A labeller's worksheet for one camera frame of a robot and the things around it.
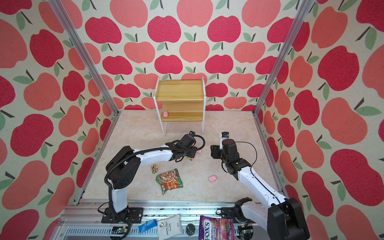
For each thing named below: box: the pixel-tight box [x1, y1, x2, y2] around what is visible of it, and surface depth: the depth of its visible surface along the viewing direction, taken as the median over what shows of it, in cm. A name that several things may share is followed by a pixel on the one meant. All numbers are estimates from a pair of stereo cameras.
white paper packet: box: [157, 214, 183, 240], surface depth 72 cm
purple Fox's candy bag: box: [198, 215, 235, 240], surface depth 70 cm
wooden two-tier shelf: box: [153, 77, 207, 136], surface depth 92 cm
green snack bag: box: [155, 168, 183, 196], surface depth 86 cm
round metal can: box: [185, 223, 196, 236], surface depth 64 cm
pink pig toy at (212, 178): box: [208, 175, 217, 183], surface depth 87 cm
